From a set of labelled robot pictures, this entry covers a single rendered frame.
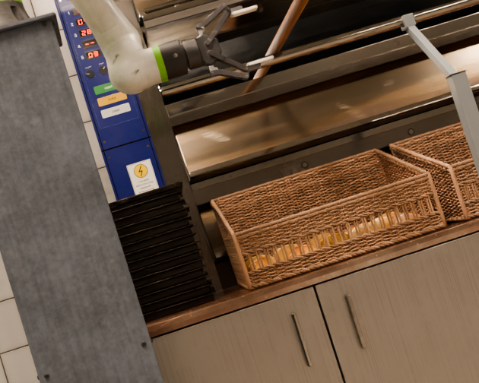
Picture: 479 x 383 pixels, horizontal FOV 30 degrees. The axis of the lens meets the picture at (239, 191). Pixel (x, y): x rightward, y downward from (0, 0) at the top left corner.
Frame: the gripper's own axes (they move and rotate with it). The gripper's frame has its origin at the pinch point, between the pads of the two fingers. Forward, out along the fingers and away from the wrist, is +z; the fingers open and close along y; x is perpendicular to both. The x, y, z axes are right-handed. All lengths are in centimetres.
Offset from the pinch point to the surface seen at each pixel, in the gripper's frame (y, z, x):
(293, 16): 2.0, 5.3, 19.0
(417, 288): 74, 18, -1
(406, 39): 4, 54, -56
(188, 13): -20.2, -11.9, -39.9
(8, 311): 49, -90, -53
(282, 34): 1.8, 5.2, 0.4
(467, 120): 37, 43, 4
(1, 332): 54, -94, -53
